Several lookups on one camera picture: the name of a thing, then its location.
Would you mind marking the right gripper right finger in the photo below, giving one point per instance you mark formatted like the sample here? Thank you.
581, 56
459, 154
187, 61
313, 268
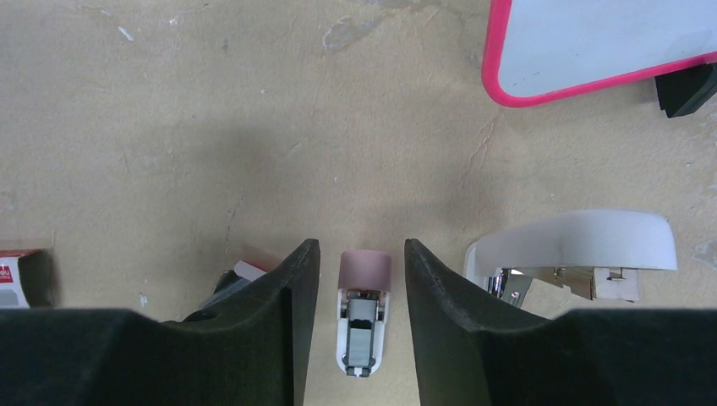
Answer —
471, 348

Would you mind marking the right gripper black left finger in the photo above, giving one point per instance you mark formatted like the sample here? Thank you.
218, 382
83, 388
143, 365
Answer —
249, 348

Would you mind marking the pink and white stapler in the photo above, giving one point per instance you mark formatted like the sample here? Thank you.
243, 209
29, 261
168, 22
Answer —
363, 298

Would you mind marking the red staple box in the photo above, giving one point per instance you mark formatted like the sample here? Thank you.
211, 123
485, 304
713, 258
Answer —
27, 279

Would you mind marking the red-framed whiteboard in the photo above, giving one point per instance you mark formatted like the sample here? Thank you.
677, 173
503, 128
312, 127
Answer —
543, 51

